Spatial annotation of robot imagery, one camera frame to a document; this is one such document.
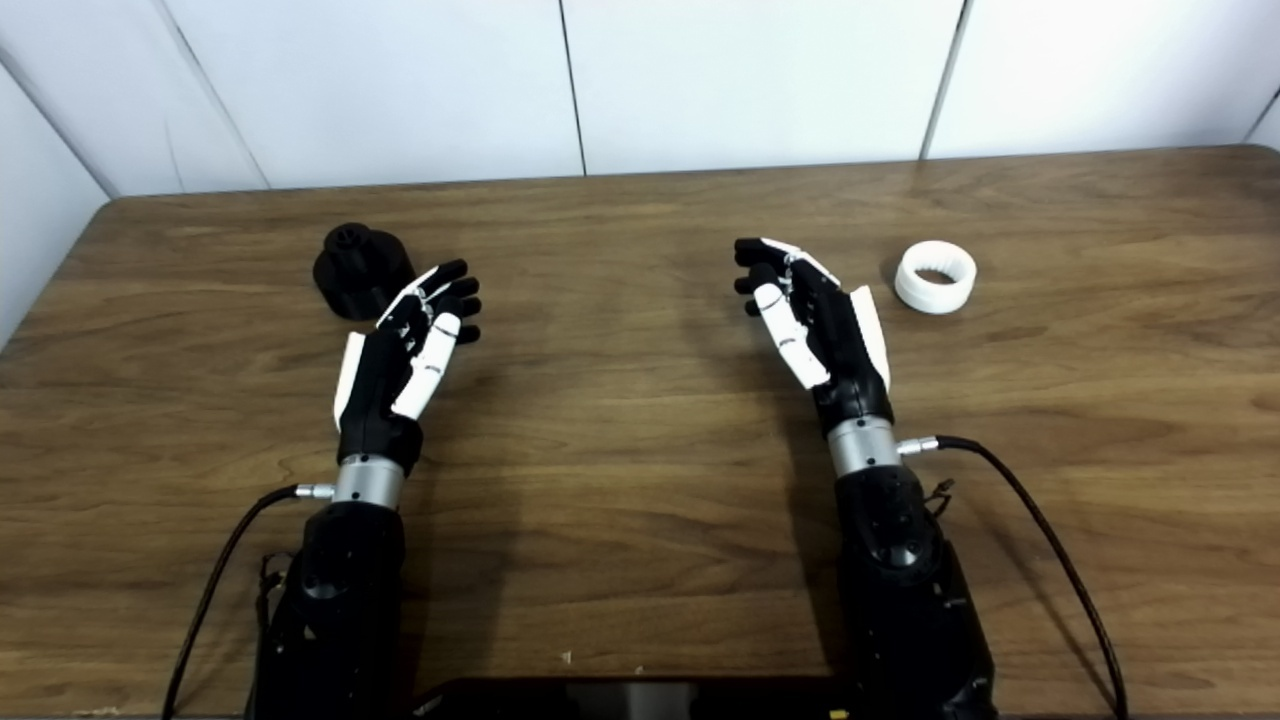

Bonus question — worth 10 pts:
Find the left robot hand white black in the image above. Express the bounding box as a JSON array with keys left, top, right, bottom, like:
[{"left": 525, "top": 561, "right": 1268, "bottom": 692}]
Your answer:
[{"left": 333, "top": 258, "right": 483, "bottom": 471}]

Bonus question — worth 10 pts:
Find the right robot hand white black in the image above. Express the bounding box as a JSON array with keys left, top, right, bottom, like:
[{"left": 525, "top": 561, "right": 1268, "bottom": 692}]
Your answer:
[{"left": 733, "top": 237, "right": 896, "bottom": 438}]

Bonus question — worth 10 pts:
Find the white toothed ring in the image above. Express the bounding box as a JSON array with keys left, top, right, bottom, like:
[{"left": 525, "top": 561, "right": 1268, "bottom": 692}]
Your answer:
[{"left": 894, "top": 241, "right": 978, "bottom": 315}]

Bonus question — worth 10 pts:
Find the round black plastic part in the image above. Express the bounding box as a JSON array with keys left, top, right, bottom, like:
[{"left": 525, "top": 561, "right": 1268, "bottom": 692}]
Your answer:
[{"left": 312, "top": 222, "right": 416, "bottom": 321}]

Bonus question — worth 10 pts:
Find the black glossy robot chest panel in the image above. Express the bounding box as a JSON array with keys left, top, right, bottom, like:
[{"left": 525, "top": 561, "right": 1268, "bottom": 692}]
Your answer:
[{"left": 410, "top": 677, "right": 871, "bottom": 720}]

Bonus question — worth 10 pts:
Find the left arm thin wire bundle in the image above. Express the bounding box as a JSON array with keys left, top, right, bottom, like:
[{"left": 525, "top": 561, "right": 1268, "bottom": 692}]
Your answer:
[{"left": 258, "top": 553, "right": 293, "bottom": 611}]

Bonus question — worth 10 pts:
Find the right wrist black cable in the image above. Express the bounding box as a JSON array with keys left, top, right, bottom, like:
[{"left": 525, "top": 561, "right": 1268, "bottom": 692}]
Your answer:
[{"left": 897, "top": 435, "right": 1131, "bottom": 720}]

